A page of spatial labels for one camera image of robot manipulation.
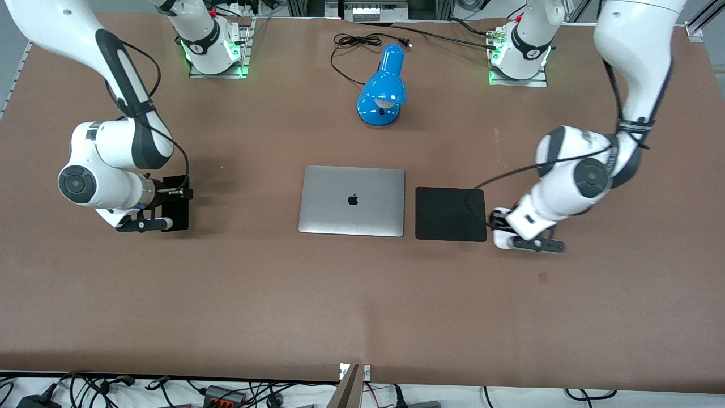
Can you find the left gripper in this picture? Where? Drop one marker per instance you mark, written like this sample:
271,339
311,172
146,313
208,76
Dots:
498,217

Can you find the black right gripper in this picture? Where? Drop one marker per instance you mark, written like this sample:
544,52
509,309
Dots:
173,198

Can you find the black smartphone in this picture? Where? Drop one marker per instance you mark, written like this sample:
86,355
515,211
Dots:
180,218

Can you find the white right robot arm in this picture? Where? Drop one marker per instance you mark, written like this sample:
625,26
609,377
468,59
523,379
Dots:
45,22

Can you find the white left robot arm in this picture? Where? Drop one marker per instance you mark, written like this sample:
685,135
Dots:
634,34

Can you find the black mouse pad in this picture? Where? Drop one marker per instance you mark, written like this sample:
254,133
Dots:
451,215

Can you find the silver closed laptop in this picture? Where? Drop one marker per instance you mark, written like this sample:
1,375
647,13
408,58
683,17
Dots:
351,215

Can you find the blue desk lamp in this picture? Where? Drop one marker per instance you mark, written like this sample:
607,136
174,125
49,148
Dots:
382,85

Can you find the grey orange connector box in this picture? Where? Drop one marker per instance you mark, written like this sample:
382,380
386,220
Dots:
225,395

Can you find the white power strip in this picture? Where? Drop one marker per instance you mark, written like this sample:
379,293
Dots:
371,11

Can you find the black power adapter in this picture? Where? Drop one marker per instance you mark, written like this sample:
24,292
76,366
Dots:
39,401

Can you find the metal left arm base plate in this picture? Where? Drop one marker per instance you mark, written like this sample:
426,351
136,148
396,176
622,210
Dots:
538,80

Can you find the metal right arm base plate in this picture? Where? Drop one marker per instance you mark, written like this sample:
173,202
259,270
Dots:
241,62

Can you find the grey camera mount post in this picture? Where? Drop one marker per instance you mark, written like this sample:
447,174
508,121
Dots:
348,391

